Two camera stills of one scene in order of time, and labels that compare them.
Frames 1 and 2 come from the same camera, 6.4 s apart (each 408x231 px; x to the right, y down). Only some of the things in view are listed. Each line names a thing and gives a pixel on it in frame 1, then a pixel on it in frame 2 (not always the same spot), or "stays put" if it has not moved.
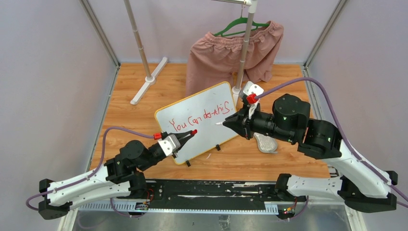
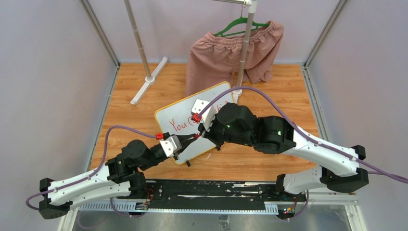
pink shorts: x=214 y=61 stays put
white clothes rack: x=236 y=90 stays put
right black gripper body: x=249 y=123 to x=216 y=134
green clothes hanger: x=239 y=20 stays put
